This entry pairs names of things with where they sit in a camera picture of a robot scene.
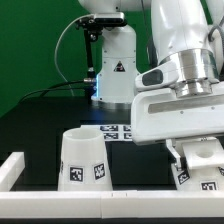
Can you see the white marker sheet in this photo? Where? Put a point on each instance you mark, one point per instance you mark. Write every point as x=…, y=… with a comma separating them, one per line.
x=113, y=132

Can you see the white left fence bar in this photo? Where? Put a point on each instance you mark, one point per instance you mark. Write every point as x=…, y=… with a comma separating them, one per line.
x=10, y=170

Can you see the white front fence bar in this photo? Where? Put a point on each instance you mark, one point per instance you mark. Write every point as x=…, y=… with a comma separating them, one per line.
x=111, y=204

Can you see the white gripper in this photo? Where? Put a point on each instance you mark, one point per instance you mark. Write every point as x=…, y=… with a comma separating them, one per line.
x=176, y=101

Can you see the white lamp shade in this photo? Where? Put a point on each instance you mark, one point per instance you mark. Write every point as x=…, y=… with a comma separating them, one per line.
x=84, y=164

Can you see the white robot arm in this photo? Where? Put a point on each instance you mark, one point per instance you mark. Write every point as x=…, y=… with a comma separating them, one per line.
x=180, y=33

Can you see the white fence bar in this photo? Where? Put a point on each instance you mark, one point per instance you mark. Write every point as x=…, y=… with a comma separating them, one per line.
x=10, y=170
x=111, y=204

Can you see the white lamp base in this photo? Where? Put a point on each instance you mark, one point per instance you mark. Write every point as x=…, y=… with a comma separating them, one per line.
x=202, y=165

